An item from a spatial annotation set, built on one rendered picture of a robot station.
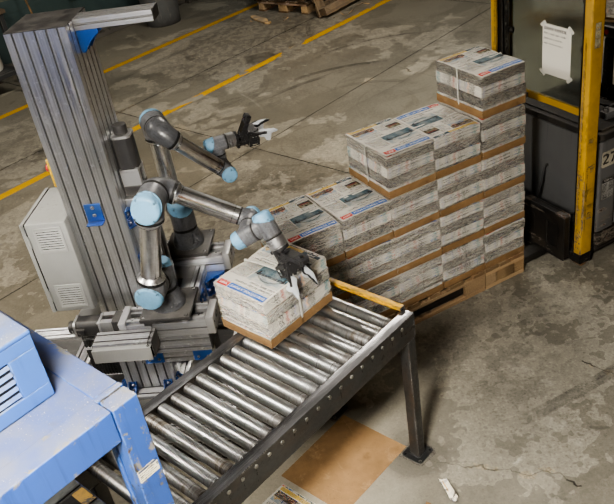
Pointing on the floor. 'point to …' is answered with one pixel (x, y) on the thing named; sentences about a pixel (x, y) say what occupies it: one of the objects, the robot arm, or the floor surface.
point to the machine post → (135, 448)
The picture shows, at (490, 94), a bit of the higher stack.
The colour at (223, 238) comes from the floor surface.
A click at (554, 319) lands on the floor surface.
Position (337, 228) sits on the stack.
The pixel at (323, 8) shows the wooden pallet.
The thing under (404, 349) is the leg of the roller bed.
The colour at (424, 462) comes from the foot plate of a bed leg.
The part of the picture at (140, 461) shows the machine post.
